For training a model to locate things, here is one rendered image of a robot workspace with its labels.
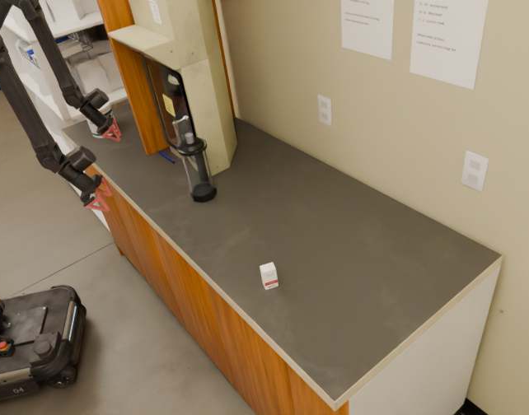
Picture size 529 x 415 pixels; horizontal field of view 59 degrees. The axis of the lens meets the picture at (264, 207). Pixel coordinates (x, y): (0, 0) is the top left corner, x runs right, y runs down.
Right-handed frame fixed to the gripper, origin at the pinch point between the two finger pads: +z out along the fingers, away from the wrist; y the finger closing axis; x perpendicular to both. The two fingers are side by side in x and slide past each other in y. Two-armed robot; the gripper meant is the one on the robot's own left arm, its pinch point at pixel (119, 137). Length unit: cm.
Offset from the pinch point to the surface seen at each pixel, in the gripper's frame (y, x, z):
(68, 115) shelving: 62, 37, -8
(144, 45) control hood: -32, -45, -28
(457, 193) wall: -86, -99, 55
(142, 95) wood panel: -0.1, -22.0, -7.0
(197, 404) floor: -72, 43, 96
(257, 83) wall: 5, -62, 23
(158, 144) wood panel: 0.1, -10.2, 14.4
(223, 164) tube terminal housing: -27, -34, 28
